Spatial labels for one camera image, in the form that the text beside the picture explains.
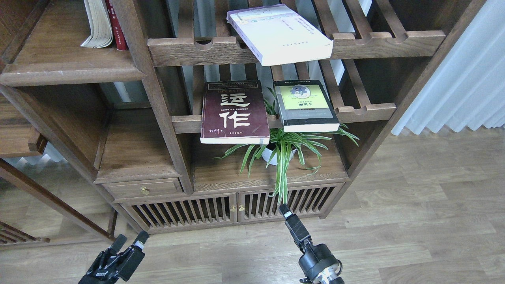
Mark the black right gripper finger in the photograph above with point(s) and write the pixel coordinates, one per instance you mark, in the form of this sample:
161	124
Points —
296	228

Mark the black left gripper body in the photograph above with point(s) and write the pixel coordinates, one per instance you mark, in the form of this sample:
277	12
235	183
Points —
108	268

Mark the red spine upright book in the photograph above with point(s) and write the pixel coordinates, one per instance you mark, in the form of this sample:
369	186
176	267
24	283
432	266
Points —
116	28

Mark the dark red book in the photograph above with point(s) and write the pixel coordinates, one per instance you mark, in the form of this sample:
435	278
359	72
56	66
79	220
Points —
234	113

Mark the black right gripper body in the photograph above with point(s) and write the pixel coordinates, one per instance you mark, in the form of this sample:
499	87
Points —
319	265

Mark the dark wooden bookshelf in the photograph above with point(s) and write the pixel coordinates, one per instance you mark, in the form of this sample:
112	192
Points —
131	119

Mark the cream paged upright book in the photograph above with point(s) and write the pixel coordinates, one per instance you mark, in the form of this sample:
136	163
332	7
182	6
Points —
100	26

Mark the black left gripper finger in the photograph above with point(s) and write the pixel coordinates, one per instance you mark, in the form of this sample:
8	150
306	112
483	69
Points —
118	244
140	240

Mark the white paperback book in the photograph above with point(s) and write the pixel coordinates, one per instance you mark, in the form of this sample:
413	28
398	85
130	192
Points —
276	35

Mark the green spider plant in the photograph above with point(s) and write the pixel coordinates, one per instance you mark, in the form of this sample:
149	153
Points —
285	143

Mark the white plant pot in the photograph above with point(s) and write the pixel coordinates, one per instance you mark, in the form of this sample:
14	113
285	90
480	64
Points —
268	156

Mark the brass drawer knob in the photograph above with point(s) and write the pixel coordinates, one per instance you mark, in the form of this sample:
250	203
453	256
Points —
145	191

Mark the white curtain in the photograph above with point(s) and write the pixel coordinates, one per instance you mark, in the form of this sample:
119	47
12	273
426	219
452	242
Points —
468	88

